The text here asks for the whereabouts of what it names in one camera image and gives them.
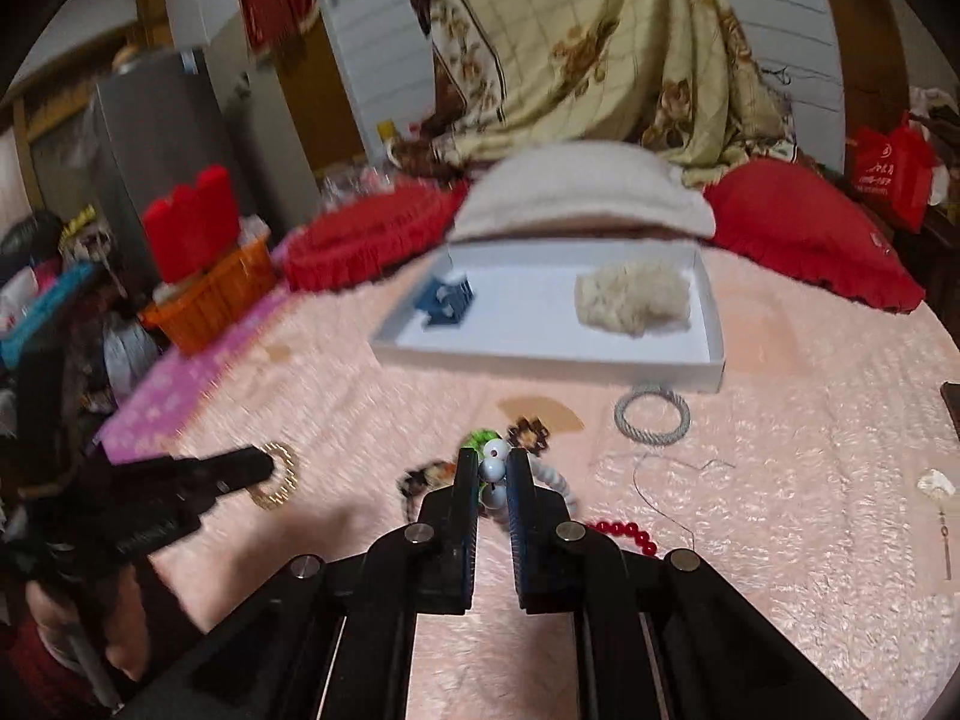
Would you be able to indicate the orange plastic basket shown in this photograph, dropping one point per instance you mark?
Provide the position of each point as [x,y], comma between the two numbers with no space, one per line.
[199,315]

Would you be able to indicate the person's left hand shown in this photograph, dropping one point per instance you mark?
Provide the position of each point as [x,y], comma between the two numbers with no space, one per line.
[124,624]

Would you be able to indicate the blue hair claw clip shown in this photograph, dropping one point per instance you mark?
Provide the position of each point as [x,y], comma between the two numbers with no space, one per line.
[444,302]

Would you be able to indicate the red heart pillow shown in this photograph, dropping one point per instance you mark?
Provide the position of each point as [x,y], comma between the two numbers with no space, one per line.
[786,218]

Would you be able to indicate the white pillow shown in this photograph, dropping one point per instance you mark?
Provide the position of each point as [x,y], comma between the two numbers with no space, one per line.
[581,187]

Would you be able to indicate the cream polka dot scrunchie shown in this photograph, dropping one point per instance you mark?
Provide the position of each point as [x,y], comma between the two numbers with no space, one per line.
[632,297]

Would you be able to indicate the dark phone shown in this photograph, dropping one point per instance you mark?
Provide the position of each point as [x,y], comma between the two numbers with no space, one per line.
[950,393]

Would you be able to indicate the red shopping bag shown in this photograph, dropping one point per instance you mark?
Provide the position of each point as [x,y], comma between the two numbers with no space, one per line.
[892,173]

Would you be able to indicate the floral beige quilt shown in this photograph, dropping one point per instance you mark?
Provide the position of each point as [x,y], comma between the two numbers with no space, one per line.
[675,77]

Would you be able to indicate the green bead ornament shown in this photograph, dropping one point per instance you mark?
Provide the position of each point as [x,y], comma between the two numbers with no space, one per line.
[491,450]

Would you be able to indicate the red round ruffled cushion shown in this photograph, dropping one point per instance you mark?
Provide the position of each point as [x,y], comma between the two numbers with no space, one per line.
[372,236]

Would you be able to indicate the grey refrigerator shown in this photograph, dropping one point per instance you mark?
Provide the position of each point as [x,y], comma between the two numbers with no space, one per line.
[155,123]

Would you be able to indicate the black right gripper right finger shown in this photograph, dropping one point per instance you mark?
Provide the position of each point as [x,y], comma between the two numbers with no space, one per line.
[655,637]

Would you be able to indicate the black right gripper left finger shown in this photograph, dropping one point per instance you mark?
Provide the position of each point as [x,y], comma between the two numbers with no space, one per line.
[332,639]

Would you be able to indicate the pink textured bedspread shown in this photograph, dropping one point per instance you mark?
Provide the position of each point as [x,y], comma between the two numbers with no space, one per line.
[797,481]

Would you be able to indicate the shell hair stick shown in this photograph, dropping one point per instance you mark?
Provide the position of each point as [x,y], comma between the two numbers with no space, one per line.
[937,487]

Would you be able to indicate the white shallow cardboard box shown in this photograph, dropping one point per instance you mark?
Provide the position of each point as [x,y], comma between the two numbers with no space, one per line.
[522,323]

